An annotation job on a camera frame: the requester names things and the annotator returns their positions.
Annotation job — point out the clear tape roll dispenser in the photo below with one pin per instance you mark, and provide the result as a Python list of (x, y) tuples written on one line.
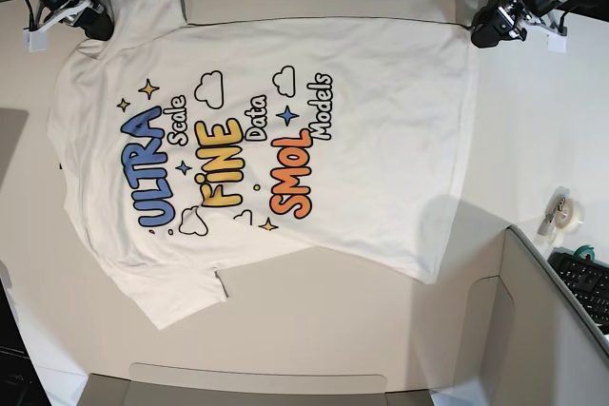
[(563, 215)]

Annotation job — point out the green tape roll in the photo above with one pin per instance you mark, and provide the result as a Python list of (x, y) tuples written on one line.
[(585, 252)]

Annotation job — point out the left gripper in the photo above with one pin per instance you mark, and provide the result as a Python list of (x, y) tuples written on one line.
[(507, 20)]

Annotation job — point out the grey cardboard box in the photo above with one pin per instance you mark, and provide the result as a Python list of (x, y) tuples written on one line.
[(526, 340)]

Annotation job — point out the white printed t-shirt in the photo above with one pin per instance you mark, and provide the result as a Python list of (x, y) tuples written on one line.
[(191, 149)]

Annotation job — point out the black computer keyboard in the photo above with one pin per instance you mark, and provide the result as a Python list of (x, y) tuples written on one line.
[(587, 281)]

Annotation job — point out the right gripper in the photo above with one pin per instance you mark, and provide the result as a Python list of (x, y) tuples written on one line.
[(89, 15)]

